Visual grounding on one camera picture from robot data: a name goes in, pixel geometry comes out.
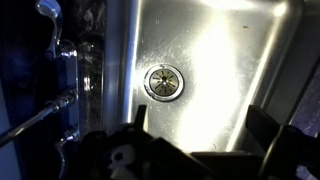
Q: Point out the round sink drain strainer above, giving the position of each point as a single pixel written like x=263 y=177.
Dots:
x=164 y=83

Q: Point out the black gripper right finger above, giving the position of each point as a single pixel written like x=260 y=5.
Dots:
x=261 y=126

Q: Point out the chrome faucet handle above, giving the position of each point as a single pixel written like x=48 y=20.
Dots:
x=52 y=10
x=65 y=146

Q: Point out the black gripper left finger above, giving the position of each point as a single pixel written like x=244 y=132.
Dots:
x=141 y=117

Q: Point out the stainless steel sink basin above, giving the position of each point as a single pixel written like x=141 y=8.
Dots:
x=231 y=53

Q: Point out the chrome faucet base plate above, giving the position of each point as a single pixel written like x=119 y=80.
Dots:
x=67 y=53

